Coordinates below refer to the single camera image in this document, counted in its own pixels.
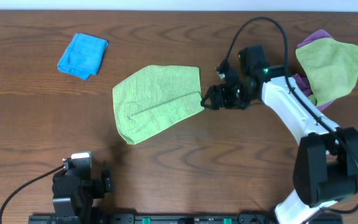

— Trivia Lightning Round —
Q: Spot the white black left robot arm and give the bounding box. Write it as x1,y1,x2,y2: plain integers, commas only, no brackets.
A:
52,158,112,223

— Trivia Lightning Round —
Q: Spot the folded blue cloth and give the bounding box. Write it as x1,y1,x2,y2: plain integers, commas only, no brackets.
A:
57,34,109,80

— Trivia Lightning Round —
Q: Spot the olive green cloth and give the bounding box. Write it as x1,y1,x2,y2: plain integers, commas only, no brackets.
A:
295,37,358,111

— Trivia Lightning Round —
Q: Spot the light green cloth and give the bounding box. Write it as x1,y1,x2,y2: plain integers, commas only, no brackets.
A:
112,65,204,145

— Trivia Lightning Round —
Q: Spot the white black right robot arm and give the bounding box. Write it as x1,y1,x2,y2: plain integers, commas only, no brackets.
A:
201,45,358,223

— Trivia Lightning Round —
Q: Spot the purple cloth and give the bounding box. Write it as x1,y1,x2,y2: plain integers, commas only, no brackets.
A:
293,29,333,111

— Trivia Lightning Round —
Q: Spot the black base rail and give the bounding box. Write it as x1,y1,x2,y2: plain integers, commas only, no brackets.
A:
28,212,343,224

